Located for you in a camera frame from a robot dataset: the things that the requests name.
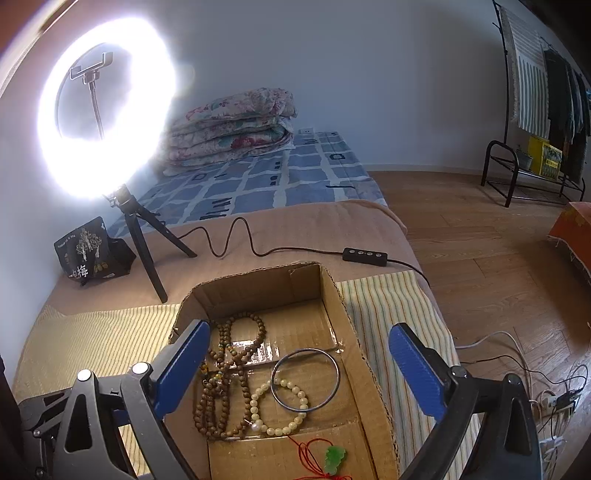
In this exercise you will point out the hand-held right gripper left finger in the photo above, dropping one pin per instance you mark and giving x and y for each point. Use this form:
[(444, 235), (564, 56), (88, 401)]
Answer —
[(182, 367)]

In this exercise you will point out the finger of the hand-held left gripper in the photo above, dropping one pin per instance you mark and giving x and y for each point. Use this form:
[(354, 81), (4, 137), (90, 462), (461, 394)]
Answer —
[(182, 367), (41, 415)]

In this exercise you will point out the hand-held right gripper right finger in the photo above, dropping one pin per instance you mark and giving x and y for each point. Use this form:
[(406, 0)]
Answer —
[(415, 371)]

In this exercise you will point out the black bangle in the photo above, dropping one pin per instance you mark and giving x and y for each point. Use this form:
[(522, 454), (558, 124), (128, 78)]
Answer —
[(339, 374)]

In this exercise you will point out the cardboard box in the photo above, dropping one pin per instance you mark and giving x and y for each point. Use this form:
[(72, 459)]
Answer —
[(295, 295)]

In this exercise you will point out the yellow striped cloth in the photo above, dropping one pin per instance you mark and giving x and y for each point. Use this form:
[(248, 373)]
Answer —
[(392, 300)]

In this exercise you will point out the white power strip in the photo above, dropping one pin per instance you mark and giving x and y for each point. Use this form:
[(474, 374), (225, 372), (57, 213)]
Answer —
[(545, 400)]

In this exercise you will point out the black tripod stand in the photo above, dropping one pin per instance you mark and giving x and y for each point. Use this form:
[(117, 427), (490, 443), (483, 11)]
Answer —
[(138, 230)]

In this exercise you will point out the black snack bag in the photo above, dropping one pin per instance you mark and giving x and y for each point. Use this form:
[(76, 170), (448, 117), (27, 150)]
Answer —
[(87, 258)]

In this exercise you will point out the brown blanket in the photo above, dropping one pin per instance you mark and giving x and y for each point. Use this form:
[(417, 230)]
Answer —
[(369, 230)]

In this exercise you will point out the orange cloth covered table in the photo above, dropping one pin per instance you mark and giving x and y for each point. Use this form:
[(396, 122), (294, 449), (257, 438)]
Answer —
[(575, 226)]

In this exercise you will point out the blue checked bed sheet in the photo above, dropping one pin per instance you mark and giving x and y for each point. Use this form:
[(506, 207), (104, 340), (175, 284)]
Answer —
[(300, 184)]

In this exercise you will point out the black clothes rack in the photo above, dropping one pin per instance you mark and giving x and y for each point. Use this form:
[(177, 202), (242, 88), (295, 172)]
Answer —
[(489, 159)]

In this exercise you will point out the folded floral quilt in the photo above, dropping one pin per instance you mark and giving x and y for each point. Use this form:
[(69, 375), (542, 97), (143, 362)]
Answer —
[(231, 129)]

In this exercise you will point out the yellow box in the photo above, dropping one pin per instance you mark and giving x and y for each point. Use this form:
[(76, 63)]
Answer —
[(545, 157)]

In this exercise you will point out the hanging dark clothes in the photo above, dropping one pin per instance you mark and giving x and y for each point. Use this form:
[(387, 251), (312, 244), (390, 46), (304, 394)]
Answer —
[(561, 101)]

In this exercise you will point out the black phone holder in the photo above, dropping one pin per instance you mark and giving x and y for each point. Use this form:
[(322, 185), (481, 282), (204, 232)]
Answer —
[(92, 71)]

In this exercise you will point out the hanging striped cloth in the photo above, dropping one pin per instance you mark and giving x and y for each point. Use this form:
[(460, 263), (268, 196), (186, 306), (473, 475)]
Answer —
[(528, 83)]

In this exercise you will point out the white wall socket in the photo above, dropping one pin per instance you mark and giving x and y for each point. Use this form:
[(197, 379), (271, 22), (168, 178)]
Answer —
[(308, 131)]

